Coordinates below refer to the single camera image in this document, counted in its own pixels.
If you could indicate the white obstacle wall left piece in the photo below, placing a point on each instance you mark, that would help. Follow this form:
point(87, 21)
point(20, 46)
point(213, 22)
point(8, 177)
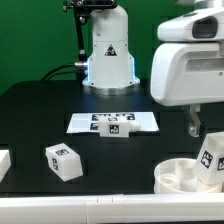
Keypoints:
point(5, 163)

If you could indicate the white paper with tags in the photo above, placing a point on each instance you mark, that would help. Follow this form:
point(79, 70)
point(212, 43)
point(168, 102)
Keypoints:
point(88, 122)

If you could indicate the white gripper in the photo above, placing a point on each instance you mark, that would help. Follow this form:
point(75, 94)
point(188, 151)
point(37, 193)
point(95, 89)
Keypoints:
point(188, 68)

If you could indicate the black camera stand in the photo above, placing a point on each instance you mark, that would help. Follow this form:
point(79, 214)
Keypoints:
point(82, 10)

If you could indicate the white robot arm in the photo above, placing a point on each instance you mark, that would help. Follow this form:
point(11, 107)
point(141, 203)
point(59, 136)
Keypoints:
point(110, 68)

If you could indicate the white front rail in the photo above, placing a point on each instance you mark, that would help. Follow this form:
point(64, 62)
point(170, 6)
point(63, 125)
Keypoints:
point(122, 209)

